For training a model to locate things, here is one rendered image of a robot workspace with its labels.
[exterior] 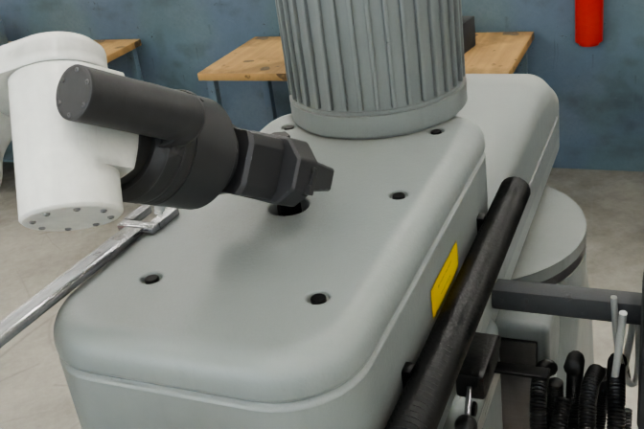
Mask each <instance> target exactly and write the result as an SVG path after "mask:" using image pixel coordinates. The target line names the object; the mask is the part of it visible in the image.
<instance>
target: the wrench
mask: <svg viewBox="0 0 644 429"><path fill-rule="evenodd" d="M150 214H151V206H150V205H144V204H143V205H141V206H140V207H139V208H137V209H136V210H135V211H133V212H132V213H131V214H129V215H128V216H126V217H125V219H124V220H123V221H121V222H120V223H119V224H118V225H117V227H118V230H119V232H117V233H116V234H115V235H113V236H112V237H110V238H109V239H108V240H106V241H105V242H104V243H103V244H101V245H100V246H99V247H97V248H96V249H95V250H93V251H92V252H91V253H89V254H88V255H87V256H86V257H84V258H83V259H82V260H80V261H79V262H77V263H76V264H75V265H73V266H72V267H71V268H69V269H68V270H67V271H66V272H64V273H63V274H62V275H60V276H59V277H58V278H56V279H55V280H54V281H52V282H51V283H50V284H48V285H47V286H46V287H44V288H43V289H42V290H40V291H39V292H38V293H36V294H35V295H34V296H33V297H32V298H31V299H30V300H28V301H27V302H26V303H24V304H23V305H21V306H20V307H19V308H17V309H16V310H15V311H14V312H12V313H11V314H10V315H8V316H7V317H6V318H4V319H3V320H2V321H0V349H1V348H2V347H3V346H4V345H6V344H7V343H8V342H9V341H10V340H11V339H12V338H13V337H15V336H16V335H17V334H18V333H20V332H21V331H22V330H24V329H25V328H26V327H28V326H29V325H30V324H31V323H33V322H34V321H35V320H36V319H38V318H39V317H40V316H41V315H43V314H44V313H45V312H46V311H48V310H49V309H50V308H51V307H53V306H54V305H55V304H57V303H58V302H59V301H60V300H62V299H63V298H64V297H65V296H67V295H68V294H69V293H70V292H72V291H73V290H74V289H75V288H77V287H78V286H79V285H80V284H82V283H83V282H84V281H86V280H87V279H88V278H89V277H91V276H92V275H93V274H94V273H96V272H97V271H98V270H99V269H101V268H102V267H103V266H104V265H106V264H107V263H108V262H109V261H111V260H112V259H113V258H115V257H116V256H117V255H118V254H120V253H121V252H122V251H123V250H125V249H126V248H127V247H128V246H129V245H130V244H131V243H132V242H134V241H135V240H136V239H137V238H139V237H140V236H141V235H142V234H148V235H153V234H155V233H156V232H157V231H158V230H159V229H162V228H164V227H165V226H166V225H167V224H168V223H170V222H171V221H172V220H173V219H175V218H176V217H177V216H178V215H179V211H178V209H176V208H167V209H166V210H165V212H163V215H158V216H157V217H155V218H154V219H153V220H152V221H151V222H145V221H142V220H143V219H144V218H146V217H147V216H148V215H150Z"/></svg>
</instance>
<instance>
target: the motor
mask: <svg viewBox="0 0 644 429"><path fill-rule="evenodd" d="M275 4H276V10H277V16H278V22H279V29H280V36H281V41H282V48H283V54H284V61H285V66H286V73H287V85H288V92H289V101H290V107H291V114H292V119H293V120H294V122H295V123H296V124H297V125H299V126H300V127H302V128H303V129H305V130H306V131H308V132H310V133H312V134H315V135H319V136H323V137H328V138H334V139H344V140H370V139H381V138H389V137H396V136H402V135H406V134H410V133H414V132H418V131H422V130H425V129H428V128H431V127H434V126H435V125H438V124H441V123H443V122H445V121H447V120H449V119H450V118H452V117H453V116H455V115H456V114H457V113H458V112H459V111H460V110H461V109H462V108H463V107H464V106H465V104H466V103H467V100H468V93H467V78H466V71H465V54H464V37H463V21H462V4H461V0H275Z"/></svg>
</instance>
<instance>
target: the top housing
mask: <svg viewBox="0 0 644 429"><path fill-rule="evenodd" d="M283 131H285V132H286V133H288V134H289V135H290V138H294V139H298V140H302V141H306V142H307V143H308V144H309V146H310V149H311V151H312V153H313V155H314V157H315V159H316V161H317V162H318V163H321V164H323V165H325V166H328V167H330V168H332V169H333V170H334V173H333V182H332V185H331V189H330V190H329V191H328V192H313V195H308V196H307V197H305V198H304V199H303V200H302V201H301V202H300V203H301V209H302V213H300V214H294V215H287V216H279V214H278V208H277V205H275V204H271V203H267V202H263V201H260V200H256V199H252V198H248V197H244V196H240V195H234V194H231V193H225V194H220V195H218V196H217V197H216V198H215V199H214V200H213V201H212V202H211V203H209V204H207V205H206V206H204V207H201V208H199V209H194V210H185V209H178V211H179V215H178V216H177V217H176V218H175V219H173V220H172V221H171V222H170V223H168V224H167V225H166V226H165V227H164V228H162V229H159V230H158V231H157V232H156V233H155V234H153V235H148V234H142V235H141V236H140V237H139V238H137V239H136V240H135V241H134V242H132V243H131V244H130V245H129V246H128V247H127V248H126V249H125V250H123V251H122V252H121V253H120V254H118V255H117V256H116V257H115V258H113V259H112V260H111V261H109V262H108V263H107V264H106V265H104V266H103V267H102V268H101V269H99V270H98V271H97V272H96V273H94V274H93V275H92V276H91V277H90V278H89V279H87V280H86V281H85V282H84V283H83V284H81V285H80V286H79V287H78V288H77V289H76V290H75V291H74V292H73V293H72V294H71V295H70V296H69V297H68V298H67V299H66V300H65V302H64V303H63V304H62V306H61V307H60V309H59V310H58V312H57V317H56V319H55V323H54V342H55V346H56V349H57V353H58V355H59V361H60V364H61V367H62V369H63V372H64V375H65V378H66V382H67V385H68V388H69V391H70V394H71V397H72V399H73V403H74V406H75V409H76V412H77V415H78V418H79V421H80V427H81V429H384V428H385V426H386V424H387V421H388V420H389V419H390V416H391V415H392V412H393V411H394V408H395V406H396V405H397V402H398V400H399V398H400V395H401V394H402V391H403V379H402V369H403V366H404V364H405V362H412V363H415V364H416V362H417V360H418V357H419V356H420V353H421V352H422V349H423V347H424V345H425V343H426V340H427V337H428V336H429V333H430V332H431V330H432V328H433V326H434V324H435V322H436V320H437V317H438V316H439V313H440V311H441V309H442V307H443V304H444V303H445V300H446V299H447V296H448V294H449V292H450V290H451V287H452V286H453V284H454V281H455V280H456V277H457V275H458V273H459V271H460V269H461V266H462V265H463V263H464V260H465V258H466V256H467V254H468V253H469V251H470V249H471V247H472V243H473V241H474V239H475V237H476V235H477V222H476V219H477V217H478V214H479V213H482V214H487V212H488V211H489V208H488V189H487V169H486V154H485V150H484V149H485V140H484V135H483V132H482V131H481V129H480V128H479V127H478V125H477V124H475V123H474V122H472V121H471V120H469V119H466V118H462V117H458V116H453V117H452V118H450V119H449V120H447V121H445V122H443V123H441V124H438V125H435V126H434V127H431V128H428V129H425V130H422V131H418V132H414V133H410V134H406V135H402V136H396V137H389V138H381V139H370V140H344V139H334V138H328V137H323V136H319V135H315V134H312V133H310V132H308V131H306V130H305V129H303V128H302V127H300V126H299V125H297V124H296V123H295V122H294V120H293V119H292V114H287V115H285V116H282V117H280V118H278V119H276V120H274V121H272V122H271V123H269V124H268V125H267V126H266V127H264V128H263V129H262V130H261V131H260V132H263V133H269V134H271V133H273V132H283Z"/></svg>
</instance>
